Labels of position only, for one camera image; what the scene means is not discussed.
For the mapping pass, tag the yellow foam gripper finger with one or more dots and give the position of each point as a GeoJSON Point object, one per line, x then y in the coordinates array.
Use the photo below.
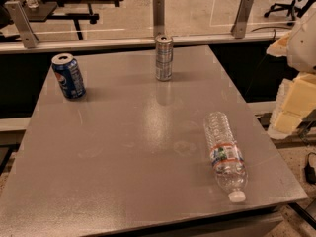
{"type": "Point", "coordinates": [295, 100]}
{"type": "Point", "coordinates": [279, 47]}

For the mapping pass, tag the clear plastic water bottle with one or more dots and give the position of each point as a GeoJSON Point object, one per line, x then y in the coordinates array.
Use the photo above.
{"type": "Point", "coordinates": [225, 156]}

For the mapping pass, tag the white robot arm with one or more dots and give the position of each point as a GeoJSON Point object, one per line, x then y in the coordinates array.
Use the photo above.
{"type": "Point", "coordinates": [301, 47]}

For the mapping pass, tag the tall silver drink can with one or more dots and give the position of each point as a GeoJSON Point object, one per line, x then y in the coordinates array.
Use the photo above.
{"type": "Point", "coordinates": [164, 57]}

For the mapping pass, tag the blue Pepsi can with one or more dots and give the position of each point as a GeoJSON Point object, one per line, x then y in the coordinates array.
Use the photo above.
{"type": "Point", "coordinates": [68, 75]}

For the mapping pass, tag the clear acrylic barrier panel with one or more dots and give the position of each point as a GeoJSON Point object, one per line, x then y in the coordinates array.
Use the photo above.
{"type": "Point", "coordinates": [186, 21]}

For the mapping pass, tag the dark background table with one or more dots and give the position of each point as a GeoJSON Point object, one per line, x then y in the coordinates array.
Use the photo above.
{"type": "Point", "coordinates": [46, 11]}

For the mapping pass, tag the right metal barrier bracket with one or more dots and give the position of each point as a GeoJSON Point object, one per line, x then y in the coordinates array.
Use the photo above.
{"type": "Point", "coordinates": [239, 27]}

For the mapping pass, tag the metal barrier bracket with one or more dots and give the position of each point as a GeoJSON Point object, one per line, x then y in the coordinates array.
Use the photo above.
{"type": "Point", "coordinates": [239, 27]}
{"type": "Point", "coordinates": [21, 21]}
{"type": "Point", "coordinates": [158, 17]}

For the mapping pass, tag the middle metal barrier bracket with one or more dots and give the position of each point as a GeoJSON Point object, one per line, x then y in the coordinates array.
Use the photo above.
{"type": "Point", "coordinates": [158, 17]}

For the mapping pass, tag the left metal barrier bracket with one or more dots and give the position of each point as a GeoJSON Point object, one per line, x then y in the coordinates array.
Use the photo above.
{"type": "Point", "coordinates": [21, 21]}

